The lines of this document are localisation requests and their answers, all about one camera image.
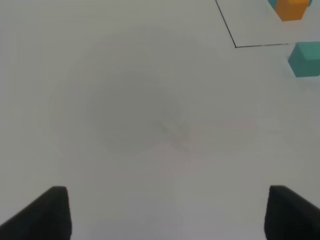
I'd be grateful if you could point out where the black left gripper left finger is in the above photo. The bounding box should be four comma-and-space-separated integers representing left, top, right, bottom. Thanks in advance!
0, 186, 72, 240

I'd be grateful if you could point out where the orange template block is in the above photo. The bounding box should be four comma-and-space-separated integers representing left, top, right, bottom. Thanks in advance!
274, 0, 310, 22

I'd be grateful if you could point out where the green template block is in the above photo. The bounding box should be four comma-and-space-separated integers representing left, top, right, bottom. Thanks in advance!
267, 0, 278, 9

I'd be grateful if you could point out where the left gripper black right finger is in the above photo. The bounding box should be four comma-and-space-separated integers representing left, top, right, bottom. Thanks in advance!
264, 185, 320, 240

